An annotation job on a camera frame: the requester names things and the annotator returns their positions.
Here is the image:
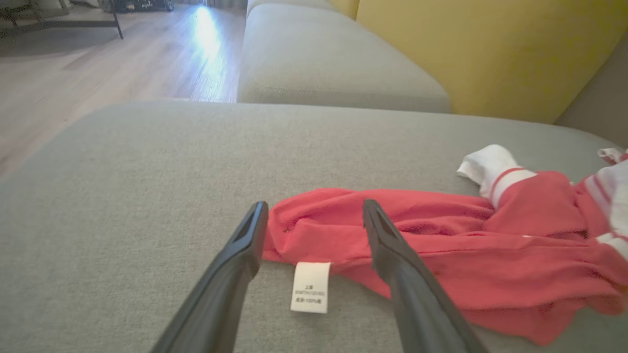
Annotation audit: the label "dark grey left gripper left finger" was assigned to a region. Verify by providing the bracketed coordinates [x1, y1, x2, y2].
[150, 201, 269, 353]

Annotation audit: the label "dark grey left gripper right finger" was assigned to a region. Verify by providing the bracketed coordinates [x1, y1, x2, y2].
[362, 199, 489, 353]

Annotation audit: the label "red shirt with striped collar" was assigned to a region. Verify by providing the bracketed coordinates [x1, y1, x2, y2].
[262, 144, 628, 346]

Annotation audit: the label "red shorts with white trim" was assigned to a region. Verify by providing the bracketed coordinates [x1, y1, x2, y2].
[597, 147, 628, 165]

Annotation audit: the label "large grey sofa chaise cushion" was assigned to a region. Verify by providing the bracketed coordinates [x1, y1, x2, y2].
[0, 101, 628, 353]

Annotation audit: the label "grey sofa seat cushion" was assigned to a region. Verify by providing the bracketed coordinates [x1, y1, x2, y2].
[245, 0, 339, 13]
[237, 4, 452, 114]

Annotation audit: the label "yellow sofa backrest cushion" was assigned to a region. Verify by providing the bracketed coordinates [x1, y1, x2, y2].
[356, 0, 628, 124]
[329, 0, 360, 20]

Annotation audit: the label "coffee table with black legs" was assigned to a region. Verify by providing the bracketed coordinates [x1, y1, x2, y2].
[0, 0, 124, 40]

